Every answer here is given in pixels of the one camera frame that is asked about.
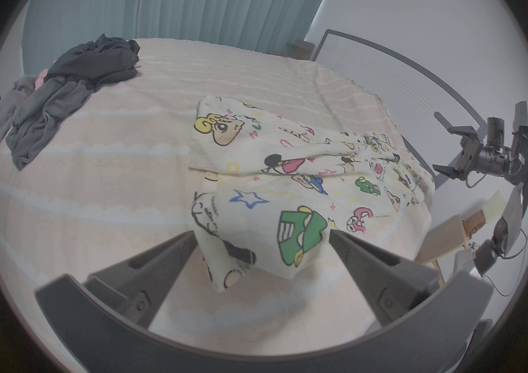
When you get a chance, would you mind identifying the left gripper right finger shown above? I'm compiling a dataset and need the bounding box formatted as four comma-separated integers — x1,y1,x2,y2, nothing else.
329,229,441,327

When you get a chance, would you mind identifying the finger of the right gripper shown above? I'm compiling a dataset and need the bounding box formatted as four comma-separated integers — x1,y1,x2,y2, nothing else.
432,164,469,181
447,126,480,148

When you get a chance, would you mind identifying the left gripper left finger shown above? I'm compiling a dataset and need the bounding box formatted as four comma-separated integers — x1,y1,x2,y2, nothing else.
84,231,199,327

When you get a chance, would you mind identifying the white printed pyjama top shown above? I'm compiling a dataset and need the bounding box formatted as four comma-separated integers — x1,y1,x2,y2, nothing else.
188,95,431,292

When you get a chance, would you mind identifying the bed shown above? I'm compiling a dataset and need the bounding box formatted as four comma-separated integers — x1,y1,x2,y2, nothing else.
0,29,487,357

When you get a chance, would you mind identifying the grey bedside table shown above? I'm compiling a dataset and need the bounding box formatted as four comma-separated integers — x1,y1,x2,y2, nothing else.
268,39,315,60

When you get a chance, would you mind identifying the dark grey garment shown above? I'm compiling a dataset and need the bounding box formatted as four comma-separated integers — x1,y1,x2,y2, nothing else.
6,76,93,171

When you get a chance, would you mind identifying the black cable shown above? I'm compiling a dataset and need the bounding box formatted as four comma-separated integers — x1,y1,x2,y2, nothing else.
466,171,488,189

